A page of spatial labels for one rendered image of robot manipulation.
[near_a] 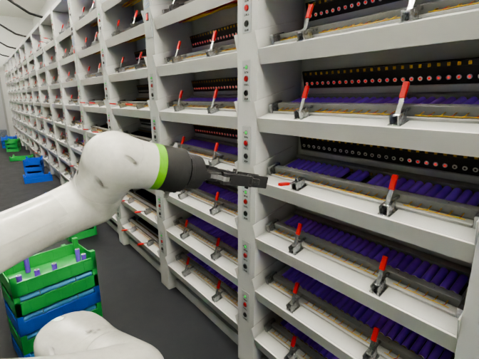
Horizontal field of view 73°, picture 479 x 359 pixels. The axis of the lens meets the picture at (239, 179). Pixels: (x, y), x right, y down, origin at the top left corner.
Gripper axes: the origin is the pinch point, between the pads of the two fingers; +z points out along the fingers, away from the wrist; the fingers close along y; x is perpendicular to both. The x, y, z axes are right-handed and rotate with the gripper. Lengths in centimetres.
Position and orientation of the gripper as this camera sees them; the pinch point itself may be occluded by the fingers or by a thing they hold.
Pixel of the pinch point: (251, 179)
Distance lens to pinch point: 81.9
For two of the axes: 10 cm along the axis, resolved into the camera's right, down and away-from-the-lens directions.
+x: 2.0, -9.8, -0.8
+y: 6.2, 1.9, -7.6
